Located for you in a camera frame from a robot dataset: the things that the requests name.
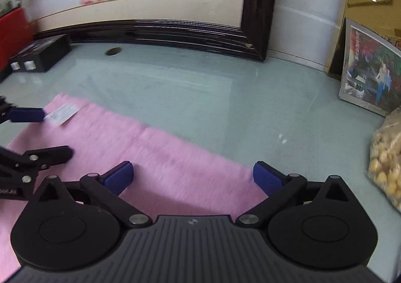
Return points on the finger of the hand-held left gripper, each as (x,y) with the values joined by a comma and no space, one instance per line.
(28,115)
(56,155)

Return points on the red box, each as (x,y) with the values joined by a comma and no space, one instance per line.
(12,38)

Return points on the pink fluffy towel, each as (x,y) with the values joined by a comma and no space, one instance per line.
(175,164)

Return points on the silver framed garden photo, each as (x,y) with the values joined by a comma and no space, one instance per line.
(372,76)

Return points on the plastic bag of dried food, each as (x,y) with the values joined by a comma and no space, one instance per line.
(387,160)

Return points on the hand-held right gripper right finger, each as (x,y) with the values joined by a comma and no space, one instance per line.
(268,180)

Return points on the black cardboard box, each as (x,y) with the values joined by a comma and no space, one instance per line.
(19,56)
(53,54)

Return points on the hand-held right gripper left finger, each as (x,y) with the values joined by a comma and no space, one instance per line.
(118,178)

